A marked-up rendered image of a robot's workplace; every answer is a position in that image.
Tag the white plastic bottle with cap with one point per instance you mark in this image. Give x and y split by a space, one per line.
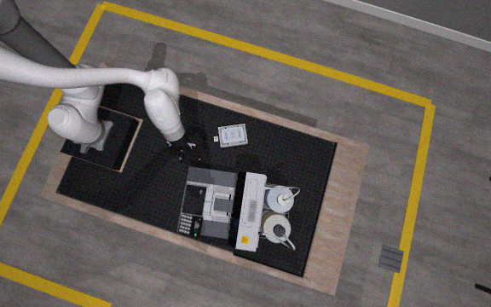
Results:
273 199

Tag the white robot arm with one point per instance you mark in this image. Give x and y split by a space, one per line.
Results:
76 117

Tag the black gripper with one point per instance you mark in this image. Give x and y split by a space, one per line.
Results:
188 147

